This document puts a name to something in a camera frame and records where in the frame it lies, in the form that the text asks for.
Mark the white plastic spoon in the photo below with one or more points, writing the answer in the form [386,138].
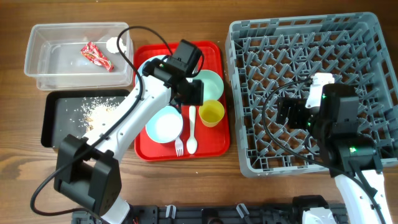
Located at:
[192,142]

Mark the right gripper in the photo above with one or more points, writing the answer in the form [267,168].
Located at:
[297,106]

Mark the yellow plastic cup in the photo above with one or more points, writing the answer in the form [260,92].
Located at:
[211,112]

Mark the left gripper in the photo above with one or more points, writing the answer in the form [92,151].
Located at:
[198,98]

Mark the small light blue bowl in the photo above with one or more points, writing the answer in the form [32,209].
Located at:
[165,126]

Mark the black plastic tray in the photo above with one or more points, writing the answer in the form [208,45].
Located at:
[68,112]

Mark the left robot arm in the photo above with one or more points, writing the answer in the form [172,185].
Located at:
[87,170]

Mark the rice and peanut scraps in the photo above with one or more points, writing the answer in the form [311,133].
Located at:
[99,113]

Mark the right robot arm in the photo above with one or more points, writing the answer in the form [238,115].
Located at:
[351,157]

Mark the clear plastic bin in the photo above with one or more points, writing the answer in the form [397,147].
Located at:
[53,56]

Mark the white plastic fork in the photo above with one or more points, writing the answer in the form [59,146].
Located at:
[179,147]

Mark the grey dishwasher rack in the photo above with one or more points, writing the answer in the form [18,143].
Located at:
[264,55]

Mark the mint green bowl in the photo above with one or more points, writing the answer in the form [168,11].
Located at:
[213,84]

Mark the red serving tray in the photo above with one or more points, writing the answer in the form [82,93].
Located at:
[211,141]

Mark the light blue plate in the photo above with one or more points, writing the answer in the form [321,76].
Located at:
[160,57]

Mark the white napkin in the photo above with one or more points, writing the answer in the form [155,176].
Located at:
[113,43]

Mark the red snack wrapper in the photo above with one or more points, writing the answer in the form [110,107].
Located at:
[91,52]

